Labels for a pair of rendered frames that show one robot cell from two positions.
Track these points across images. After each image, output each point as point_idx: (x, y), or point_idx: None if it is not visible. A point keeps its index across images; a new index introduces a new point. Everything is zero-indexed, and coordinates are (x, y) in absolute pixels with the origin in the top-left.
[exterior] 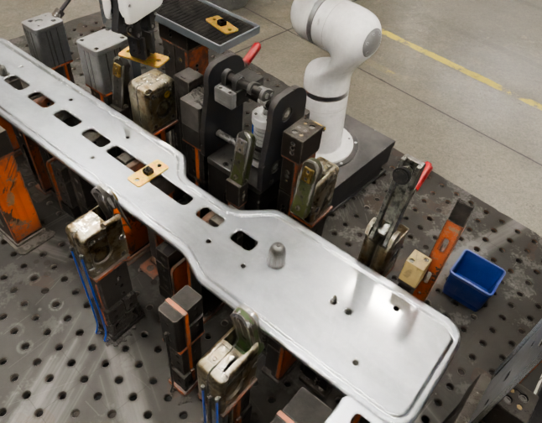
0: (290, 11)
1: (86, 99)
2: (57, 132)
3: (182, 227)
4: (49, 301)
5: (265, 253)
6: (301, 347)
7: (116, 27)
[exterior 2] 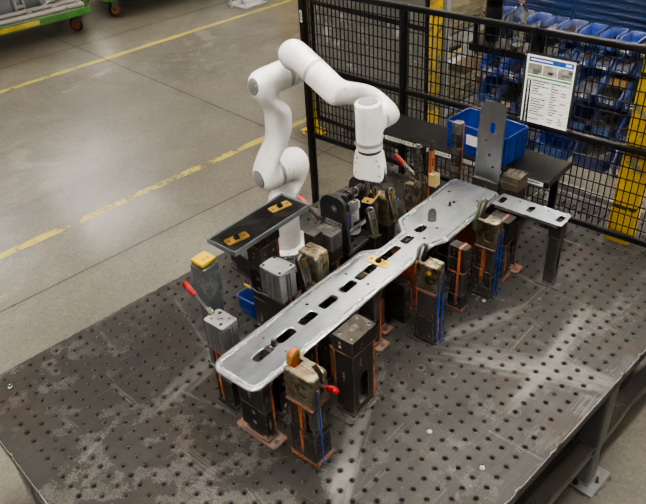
0: (268, 180)
1: (306, 297)
2: (344, 302)
3: (417, 246)
4: (419, 371)
5: (428, 222)
6: (474, 212)
7: (387, 179)
